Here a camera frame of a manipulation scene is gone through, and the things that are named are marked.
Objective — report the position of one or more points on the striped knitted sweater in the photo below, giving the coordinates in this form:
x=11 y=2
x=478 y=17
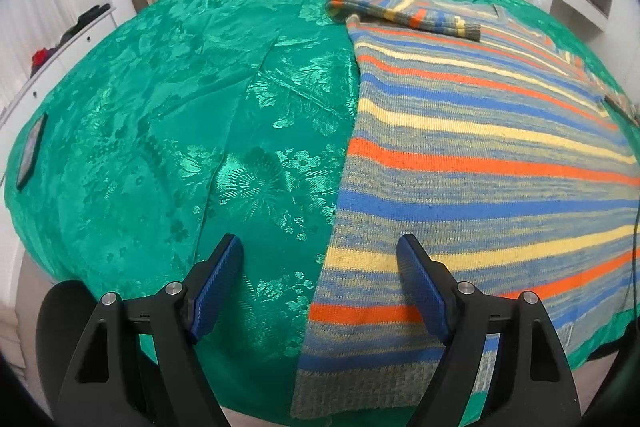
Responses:
x=475 y=157

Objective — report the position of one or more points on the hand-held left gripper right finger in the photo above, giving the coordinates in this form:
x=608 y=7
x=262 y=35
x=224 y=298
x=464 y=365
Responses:
x=425 y=287

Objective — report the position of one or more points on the green satin bedspread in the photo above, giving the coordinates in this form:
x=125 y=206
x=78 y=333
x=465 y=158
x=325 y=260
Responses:
x=175 y=107

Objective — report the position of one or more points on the red cloth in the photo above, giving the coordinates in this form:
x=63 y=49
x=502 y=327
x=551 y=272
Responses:
x=42 y=58

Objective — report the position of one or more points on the white dresser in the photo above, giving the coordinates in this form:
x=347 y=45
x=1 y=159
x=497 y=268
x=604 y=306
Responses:
x=45 y=82

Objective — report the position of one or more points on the dark clothes pile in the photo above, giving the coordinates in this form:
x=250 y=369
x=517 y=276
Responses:
x=85 y=24

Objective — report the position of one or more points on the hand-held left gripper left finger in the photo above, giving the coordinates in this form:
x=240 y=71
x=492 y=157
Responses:
x=216 y=279

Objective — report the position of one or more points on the black smartphone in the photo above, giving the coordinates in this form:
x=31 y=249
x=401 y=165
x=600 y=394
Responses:
x=31 y=152

